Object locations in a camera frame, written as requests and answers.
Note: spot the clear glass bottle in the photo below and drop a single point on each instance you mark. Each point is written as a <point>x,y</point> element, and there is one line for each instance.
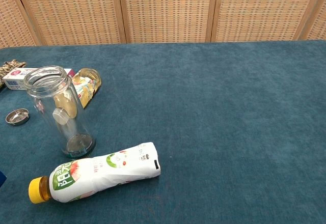
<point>45,99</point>

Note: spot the white toothpaste box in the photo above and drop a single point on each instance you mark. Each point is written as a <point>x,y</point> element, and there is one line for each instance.
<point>15,80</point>

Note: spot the white labelled drink bottle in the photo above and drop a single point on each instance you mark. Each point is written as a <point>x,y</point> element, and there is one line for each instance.
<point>107,173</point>

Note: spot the small yellow snack packet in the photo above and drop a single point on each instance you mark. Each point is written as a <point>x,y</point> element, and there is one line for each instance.
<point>87,84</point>

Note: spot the round metal strainer lid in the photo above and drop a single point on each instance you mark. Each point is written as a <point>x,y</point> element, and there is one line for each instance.
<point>17,117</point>

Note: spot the woven folding screen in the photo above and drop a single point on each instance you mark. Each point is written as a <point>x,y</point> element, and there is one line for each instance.
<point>168,10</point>

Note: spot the blue table cloth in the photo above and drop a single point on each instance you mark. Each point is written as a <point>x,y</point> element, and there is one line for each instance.
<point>216,119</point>

